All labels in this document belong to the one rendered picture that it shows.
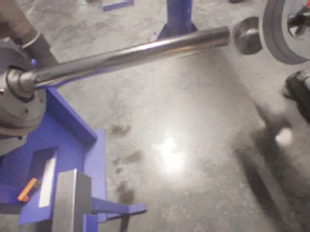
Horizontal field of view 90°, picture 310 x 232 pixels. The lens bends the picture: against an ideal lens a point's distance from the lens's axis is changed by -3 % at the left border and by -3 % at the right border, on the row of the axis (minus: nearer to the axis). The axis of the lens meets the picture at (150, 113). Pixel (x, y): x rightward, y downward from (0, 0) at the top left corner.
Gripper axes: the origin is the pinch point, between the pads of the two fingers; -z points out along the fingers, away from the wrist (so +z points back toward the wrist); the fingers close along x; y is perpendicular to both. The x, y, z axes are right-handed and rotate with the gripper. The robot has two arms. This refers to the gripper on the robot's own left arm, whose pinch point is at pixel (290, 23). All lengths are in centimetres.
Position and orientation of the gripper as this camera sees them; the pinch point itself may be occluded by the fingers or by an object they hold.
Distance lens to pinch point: 125.3
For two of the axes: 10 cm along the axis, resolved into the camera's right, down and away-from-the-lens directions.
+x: 0.0, 2.7, -9.6
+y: 2.8, 9.3, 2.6
